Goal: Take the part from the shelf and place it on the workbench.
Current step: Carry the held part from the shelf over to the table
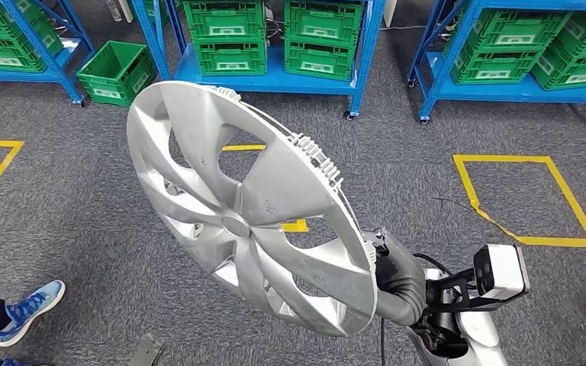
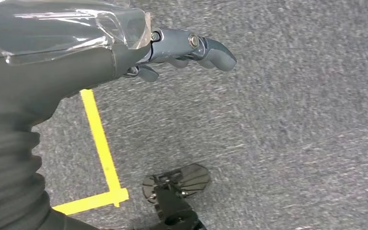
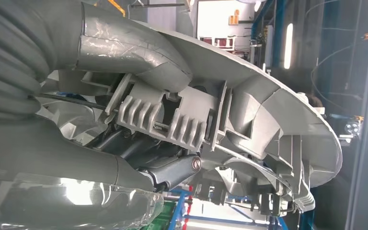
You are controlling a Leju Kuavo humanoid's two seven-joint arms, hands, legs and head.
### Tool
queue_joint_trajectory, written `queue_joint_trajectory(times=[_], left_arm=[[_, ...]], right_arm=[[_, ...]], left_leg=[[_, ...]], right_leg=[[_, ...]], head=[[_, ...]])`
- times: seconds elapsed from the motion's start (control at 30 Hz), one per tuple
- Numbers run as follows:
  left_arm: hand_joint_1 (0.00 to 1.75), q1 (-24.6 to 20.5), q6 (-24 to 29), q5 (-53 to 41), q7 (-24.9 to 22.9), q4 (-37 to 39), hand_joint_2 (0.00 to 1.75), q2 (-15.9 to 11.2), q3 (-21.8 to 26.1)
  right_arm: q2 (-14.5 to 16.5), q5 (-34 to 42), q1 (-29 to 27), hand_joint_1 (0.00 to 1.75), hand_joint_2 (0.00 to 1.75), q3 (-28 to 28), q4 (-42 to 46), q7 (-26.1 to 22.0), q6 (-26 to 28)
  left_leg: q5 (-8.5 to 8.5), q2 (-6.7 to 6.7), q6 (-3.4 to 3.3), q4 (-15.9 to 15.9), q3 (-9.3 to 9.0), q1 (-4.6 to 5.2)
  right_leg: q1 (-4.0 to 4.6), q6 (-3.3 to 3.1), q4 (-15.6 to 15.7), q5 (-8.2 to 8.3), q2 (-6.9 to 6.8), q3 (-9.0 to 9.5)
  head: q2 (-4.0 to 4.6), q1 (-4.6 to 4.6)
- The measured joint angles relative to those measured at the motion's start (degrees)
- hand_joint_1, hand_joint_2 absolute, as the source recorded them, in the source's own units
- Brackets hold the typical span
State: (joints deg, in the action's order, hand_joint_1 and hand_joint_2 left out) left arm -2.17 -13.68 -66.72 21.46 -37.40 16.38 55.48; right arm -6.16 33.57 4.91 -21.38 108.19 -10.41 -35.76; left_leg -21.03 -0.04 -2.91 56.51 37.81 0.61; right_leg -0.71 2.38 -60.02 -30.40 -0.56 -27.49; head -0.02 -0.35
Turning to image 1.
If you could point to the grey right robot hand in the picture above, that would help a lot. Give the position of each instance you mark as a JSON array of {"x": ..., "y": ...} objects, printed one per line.
[{"x": 401, "y": 270}]

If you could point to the silver plastic wheel hubcap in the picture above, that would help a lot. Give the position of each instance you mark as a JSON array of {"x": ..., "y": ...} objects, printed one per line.
[{"x": 235, "y": 226}]

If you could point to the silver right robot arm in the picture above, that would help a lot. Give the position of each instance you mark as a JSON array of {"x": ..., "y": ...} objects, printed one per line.
[{"x": 475, "y": 328}]

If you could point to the blue metal shelf rack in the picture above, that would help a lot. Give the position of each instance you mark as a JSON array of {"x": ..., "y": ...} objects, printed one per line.
[
  {"x": 20, "y": 76},
  {"x": 505, "y": 93},
  {"x": 273, "y": 83}
]

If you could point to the thin black floor thread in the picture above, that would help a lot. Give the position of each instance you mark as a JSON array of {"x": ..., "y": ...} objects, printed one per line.
[{"x": 444, "y": 200}]

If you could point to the person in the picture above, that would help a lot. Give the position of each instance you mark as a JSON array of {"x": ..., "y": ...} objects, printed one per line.
[{"x": 30, "y": 308}]

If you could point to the clear plastic bottle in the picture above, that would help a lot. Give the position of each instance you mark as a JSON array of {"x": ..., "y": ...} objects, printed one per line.
[{"x": 114, "y": 10}]

